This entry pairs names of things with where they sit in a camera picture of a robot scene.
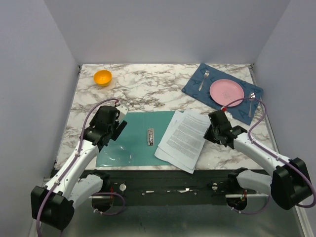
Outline teal plastic folder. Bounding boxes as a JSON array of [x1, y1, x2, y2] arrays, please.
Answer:
[[96, 111, 174, 167]]

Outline printed white paper sheets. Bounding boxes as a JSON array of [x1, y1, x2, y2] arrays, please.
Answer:
[[155, 109, 210, 174]]

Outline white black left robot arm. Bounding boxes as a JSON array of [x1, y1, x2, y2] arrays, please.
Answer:
[[31, 104, 128, 232]]

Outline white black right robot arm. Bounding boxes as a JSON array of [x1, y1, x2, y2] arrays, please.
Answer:
[[204, 110, 316, 210]]

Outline silver folder clip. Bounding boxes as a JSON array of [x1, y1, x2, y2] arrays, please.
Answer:
[[147, 128, 155, 146]]

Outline pink plate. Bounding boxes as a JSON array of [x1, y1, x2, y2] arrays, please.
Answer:
[[209, 79, 244, 106]]

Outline silver spoon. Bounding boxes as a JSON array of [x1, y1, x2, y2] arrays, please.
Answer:
[[248, 92, 256, 118]]

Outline orange plastic bowl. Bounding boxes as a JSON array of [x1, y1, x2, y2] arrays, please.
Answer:
[[93, 70, 112, 87]]

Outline blue fabric placemat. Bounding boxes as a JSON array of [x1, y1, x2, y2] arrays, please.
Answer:
[[182, 63, 264, 125]]

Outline silver fork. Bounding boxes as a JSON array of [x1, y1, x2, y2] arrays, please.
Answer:
[[198, 70, 209, 91]]

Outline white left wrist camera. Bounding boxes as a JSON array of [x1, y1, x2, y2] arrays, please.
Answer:
[[115, 104, 129, 122]]

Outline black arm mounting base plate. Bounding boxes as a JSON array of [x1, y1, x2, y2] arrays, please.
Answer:
[[74, 169, 272, 207]]

